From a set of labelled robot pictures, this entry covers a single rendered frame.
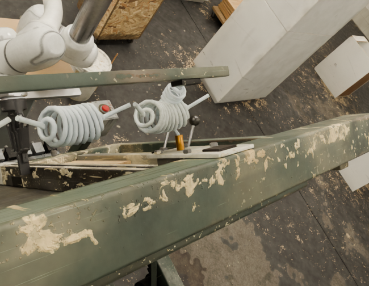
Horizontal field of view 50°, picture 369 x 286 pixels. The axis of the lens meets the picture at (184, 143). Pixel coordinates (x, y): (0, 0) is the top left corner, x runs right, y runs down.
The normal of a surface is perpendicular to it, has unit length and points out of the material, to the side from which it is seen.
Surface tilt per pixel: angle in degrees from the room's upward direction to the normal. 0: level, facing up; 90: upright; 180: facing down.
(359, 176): 90
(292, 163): 31
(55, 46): 37
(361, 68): 90
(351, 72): 90
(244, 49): 90
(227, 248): 0
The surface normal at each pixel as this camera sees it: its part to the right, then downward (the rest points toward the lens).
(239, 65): -0.72, 0.14
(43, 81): 0.69, -0.03
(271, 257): 0.53, -0.53
